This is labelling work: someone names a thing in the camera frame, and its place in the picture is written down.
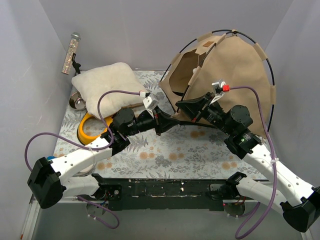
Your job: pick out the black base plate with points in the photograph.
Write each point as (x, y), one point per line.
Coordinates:
(161, 194)

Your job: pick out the yellow pet bowl stand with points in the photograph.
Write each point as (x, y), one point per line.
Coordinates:
(89, 129)

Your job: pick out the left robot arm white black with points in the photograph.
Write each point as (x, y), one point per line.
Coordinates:
(52, 180)

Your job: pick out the beige pet tent fabric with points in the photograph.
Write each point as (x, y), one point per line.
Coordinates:
(225, 82)

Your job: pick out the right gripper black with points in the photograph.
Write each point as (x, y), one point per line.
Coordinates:
(203, 107)

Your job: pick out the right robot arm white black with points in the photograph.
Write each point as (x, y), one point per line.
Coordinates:
(297, 200)

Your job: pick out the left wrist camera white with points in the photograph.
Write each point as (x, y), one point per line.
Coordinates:
(149, 101)

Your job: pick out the glitter microphone toy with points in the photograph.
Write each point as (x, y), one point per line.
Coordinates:
(71, 53)

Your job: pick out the steel bowl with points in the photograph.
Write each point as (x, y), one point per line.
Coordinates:
(86, 170)
(76, 101)

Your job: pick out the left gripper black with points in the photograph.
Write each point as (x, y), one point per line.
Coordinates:
(158, 119)

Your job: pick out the floral table mat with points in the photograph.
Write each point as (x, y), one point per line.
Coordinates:
(183, 152)

